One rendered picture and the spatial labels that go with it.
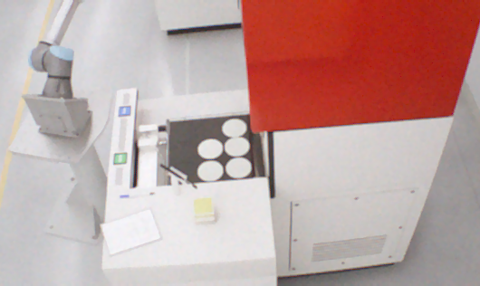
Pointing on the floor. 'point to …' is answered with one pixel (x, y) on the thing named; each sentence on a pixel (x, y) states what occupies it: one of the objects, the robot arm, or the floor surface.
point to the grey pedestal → (81, 202)
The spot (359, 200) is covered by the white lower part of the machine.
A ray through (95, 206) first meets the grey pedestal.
